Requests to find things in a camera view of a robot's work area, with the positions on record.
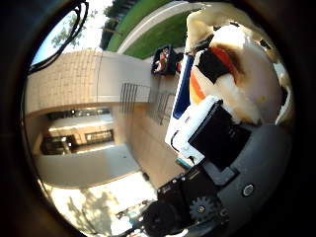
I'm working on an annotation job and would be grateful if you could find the white orange plush toy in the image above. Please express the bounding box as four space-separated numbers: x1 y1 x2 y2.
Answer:
185 2 294 126

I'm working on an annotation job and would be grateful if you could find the blue plastic container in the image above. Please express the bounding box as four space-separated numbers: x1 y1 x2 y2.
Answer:
171 53 196 120

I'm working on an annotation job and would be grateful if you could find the black box with toys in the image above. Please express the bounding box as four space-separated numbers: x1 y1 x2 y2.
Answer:
150 43 185 77

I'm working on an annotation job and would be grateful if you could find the metal railing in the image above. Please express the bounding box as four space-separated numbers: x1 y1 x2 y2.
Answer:
118 82 176 126

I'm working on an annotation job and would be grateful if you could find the black cable loop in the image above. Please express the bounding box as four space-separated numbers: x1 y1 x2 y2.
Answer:
28 0 91 75

